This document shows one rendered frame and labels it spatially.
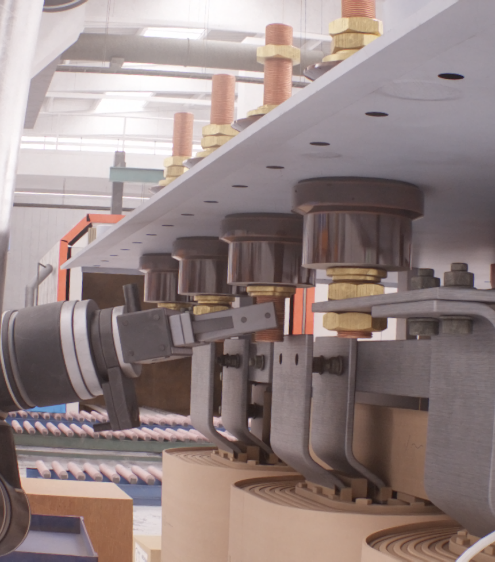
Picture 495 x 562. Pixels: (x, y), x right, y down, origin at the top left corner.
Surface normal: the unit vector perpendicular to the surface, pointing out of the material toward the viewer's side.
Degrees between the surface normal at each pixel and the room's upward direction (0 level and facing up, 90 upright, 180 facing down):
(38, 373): 109
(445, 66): 180
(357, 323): 90
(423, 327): 90
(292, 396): 90
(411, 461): 90
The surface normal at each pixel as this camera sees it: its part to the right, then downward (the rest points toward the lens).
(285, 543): -0.84, -0.06
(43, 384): 0.01, 0.54
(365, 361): -0.97, -0.05
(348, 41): -0.44, -0.07
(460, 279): 0.01, -0.06
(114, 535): 0.23, -0.05
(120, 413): -0.04, 0.32
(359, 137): -0.04, 1.00
